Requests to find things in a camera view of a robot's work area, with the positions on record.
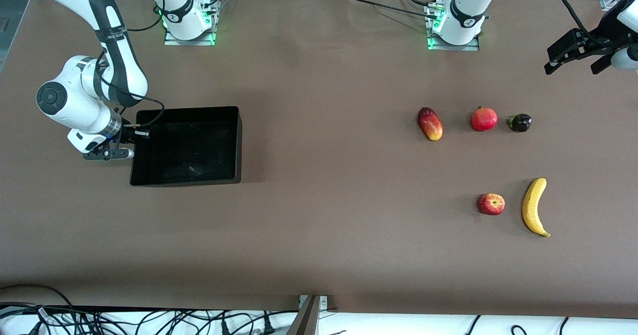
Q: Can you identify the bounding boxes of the black rectangular plastic tray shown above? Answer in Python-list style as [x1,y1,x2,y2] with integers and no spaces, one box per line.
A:
[130,106,243,187]

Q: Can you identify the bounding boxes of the yellow banana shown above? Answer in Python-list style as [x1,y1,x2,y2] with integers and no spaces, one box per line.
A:
[522,177,551,238]

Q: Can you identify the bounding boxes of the red apple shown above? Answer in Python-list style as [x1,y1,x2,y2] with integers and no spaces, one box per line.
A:
[478,193,505,216]

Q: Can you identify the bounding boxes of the dark purple mangosteen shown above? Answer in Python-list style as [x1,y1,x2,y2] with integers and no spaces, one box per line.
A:
[506,114,533,133]

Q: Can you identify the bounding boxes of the red pomegranate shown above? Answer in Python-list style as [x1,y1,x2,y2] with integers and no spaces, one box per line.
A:
[471,106,498,132]

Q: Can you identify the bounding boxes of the red yellow mango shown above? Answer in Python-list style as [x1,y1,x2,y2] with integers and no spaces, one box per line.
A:
[417,107,444,142]

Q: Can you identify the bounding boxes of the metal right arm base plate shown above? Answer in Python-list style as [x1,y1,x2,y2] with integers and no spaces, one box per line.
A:
[163,0,218,46]

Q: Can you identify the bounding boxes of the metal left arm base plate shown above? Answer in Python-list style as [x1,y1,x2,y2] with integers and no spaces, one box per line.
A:
[425,1,480,51]

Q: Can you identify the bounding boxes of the black looping right arm cable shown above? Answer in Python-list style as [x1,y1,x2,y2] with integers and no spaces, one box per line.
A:
[126,0,166,32]

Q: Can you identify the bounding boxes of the thick black floor cable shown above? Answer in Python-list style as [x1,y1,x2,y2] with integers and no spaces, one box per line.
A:
[0,284,75,310]

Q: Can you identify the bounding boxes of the aluminium camera mount post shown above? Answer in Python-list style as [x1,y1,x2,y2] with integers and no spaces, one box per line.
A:
[287,294,329,335]

